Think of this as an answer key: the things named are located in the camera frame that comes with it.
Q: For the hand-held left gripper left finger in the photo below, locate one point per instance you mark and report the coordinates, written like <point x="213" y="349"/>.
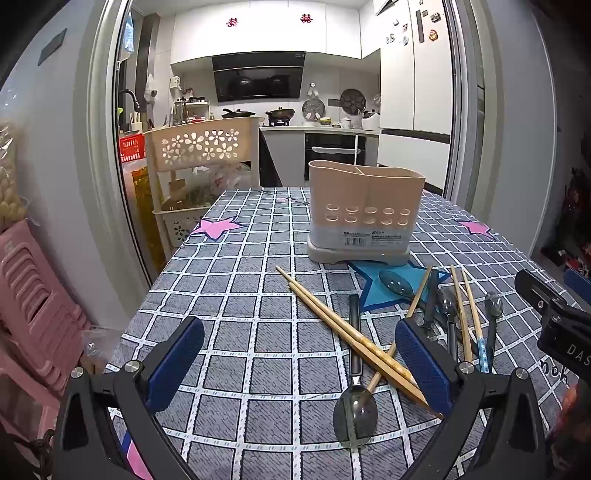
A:
<point x="178" y="362"/>

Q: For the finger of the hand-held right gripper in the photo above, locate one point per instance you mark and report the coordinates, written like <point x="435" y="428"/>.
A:
<point x="538" y="288"/>

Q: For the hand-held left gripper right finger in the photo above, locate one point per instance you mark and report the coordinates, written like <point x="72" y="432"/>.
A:
<point x="422" y="364"/>

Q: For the plain wooden chopstick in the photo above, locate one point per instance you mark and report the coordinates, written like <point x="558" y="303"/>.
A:
<point x="421" y="288"/>
<point x="323" y="313"/>
<point x="314" y="299"/>

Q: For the beige plastic utensil holder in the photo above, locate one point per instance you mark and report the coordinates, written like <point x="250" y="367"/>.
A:
<point x="364" y="194"/>

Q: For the blue object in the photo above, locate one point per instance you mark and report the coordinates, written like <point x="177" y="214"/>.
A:
<point x="579" y="279"/>

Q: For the crumpled clear plastic bag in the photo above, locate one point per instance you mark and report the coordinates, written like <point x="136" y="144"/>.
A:
<point x="99" y="344"/>

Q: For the dark clutter pile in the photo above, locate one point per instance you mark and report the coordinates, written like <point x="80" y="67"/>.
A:
<point x="572" y="198"/>

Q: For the grey checked star tablecloth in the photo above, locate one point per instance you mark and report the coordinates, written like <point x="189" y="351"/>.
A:
<point x="258" y="286"/>

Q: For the stack of pink plastic stools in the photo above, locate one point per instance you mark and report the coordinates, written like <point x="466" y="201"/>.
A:
<point x="32" y="300"/>

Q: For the yellow cooking oil bottle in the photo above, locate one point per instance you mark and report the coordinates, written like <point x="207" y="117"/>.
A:
<point x="143" y="207"/>

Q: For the plastic bags in trolley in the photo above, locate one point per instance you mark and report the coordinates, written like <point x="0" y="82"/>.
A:
<point x="221" y="180"/>

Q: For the beige flower-cutout basket trolley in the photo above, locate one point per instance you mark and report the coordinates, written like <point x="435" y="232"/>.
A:
<point x="198" y="145"/>

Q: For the red plastic basket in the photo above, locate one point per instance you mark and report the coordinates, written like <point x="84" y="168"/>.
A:
<point x="131" y="147"/>

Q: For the built-in black oven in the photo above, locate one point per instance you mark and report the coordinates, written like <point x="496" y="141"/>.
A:
<point x="332" y="164"/>

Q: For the white refrigerator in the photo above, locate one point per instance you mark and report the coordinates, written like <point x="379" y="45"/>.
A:
<point x="415" y="92"/>

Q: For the white rice cooker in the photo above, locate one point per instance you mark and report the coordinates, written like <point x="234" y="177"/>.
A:
<point x="371" y="121"/>

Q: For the clear bag of yellow contents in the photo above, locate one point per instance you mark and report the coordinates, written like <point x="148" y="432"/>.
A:
<point x="9" y="184"/>

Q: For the black frying pan with lid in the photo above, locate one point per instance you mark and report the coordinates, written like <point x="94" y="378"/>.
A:
<point x="238" y="113"/>

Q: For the round patterned hanging plate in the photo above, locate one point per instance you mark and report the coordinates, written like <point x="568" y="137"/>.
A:
<point x="353" y="101"/>

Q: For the black wok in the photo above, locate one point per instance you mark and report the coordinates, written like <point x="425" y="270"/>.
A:
<point x="280" y="114"/>

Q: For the black kitchen faucet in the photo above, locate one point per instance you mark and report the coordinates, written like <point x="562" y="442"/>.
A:
<point x="130" y="93"/>

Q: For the round hanging steamer plate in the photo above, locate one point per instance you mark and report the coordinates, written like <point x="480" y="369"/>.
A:
<point x="313" y="110"/>

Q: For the black range hood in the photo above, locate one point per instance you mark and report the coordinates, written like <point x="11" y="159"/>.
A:
<point x="258" y="83"/>

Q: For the white upper kitchen cabinets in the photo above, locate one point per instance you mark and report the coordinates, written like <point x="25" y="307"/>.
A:
<point x="268" y="32"/>

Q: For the grey sliding door frame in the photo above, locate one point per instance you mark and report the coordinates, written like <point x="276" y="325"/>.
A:
<point x="104" y="138"/>

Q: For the dark wall switch panel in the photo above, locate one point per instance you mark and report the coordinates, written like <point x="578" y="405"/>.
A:
<point x="52" y="46"/>

